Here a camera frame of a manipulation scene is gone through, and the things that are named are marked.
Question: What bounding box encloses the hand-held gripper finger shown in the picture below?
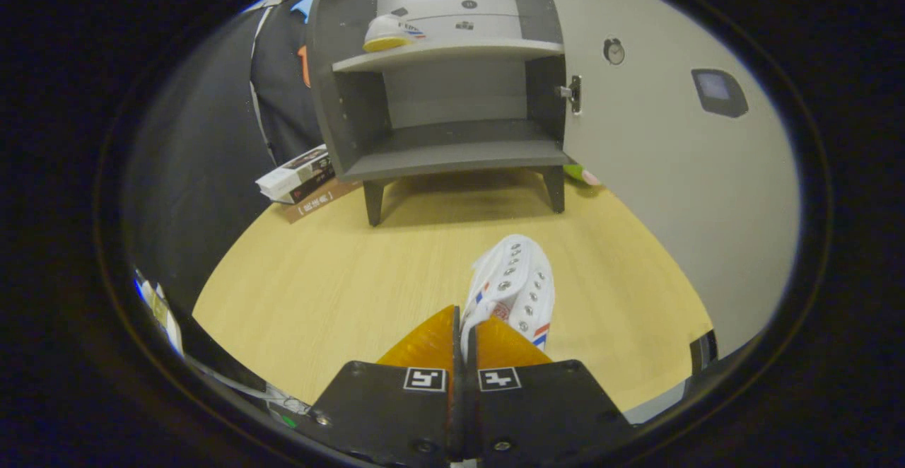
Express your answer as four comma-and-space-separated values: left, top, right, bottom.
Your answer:
308, 305, 464, 465
463, 316, 634, 463

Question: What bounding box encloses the white shoe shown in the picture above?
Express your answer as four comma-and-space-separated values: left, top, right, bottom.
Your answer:
363, 14, 426, 53
460, 235, 556, 364

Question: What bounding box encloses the light grey shoe cabinet door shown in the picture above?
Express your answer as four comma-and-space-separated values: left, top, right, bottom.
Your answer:
534, 0, 800, 359

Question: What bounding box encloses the brown book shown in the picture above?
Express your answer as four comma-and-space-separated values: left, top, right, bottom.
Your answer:
279, 178, 363, 225

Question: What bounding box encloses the pink and green plush toy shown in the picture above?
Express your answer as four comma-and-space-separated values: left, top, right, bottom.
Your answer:
564, 164, 602, 187

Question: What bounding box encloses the white side table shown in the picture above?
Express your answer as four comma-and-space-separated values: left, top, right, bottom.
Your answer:
134, 267, 186, 356

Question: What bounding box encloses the black backdrop cloth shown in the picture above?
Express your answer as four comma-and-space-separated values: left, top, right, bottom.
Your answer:
124, 0, 326, 313

